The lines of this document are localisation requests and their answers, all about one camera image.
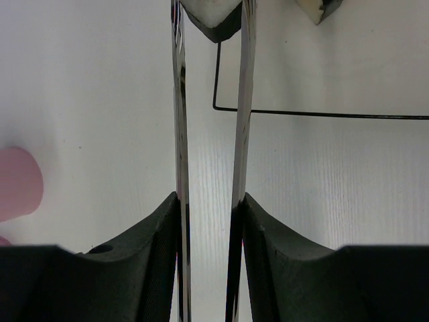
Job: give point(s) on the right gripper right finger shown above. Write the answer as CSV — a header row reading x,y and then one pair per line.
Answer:
x,y
292,278

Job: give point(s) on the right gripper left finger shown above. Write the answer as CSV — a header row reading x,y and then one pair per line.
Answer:
x,y
128,278

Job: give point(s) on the sushi roll piece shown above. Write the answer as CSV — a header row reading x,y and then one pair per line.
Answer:
x,y
218,20
318,10

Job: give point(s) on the metal tongs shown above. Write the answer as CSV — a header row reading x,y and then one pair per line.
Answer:
x,y
204,161

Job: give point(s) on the pink lunch box lid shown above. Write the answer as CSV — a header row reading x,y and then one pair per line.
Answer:
x,y
4,242

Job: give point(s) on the pink cylindrical lunch box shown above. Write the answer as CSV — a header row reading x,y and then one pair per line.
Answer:
x,y
22,185

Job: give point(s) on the white square plate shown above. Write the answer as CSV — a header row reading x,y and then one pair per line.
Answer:
x,y
367,59

